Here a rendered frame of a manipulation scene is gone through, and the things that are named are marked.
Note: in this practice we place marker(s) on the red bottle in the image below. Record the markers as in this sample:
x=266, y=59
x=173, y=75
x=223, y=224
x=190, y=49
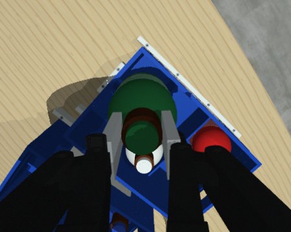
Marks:
x=210, y=134

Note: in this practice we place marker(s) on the blue crate with dividers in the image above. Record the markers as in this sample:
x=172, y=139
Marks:
x=192, y=115
x=122, y=200

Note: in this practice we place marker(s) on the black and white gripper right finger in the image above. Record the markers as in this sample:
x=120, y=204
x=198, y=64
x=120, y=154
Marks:
x=242, y=201

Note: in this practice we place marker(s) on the dark blue bottle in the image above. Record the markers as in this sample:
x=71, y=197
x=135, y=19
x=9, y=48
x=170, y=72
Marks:
x=118, y=222

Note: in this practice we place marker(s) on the green bottle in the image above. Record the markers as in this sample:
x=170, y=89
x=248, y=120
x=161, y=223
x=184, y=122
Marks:
x=141, y=97

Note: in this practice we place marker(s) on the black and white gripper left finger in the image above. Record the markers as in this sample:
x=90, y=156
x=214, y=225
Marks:
x=41, y=200

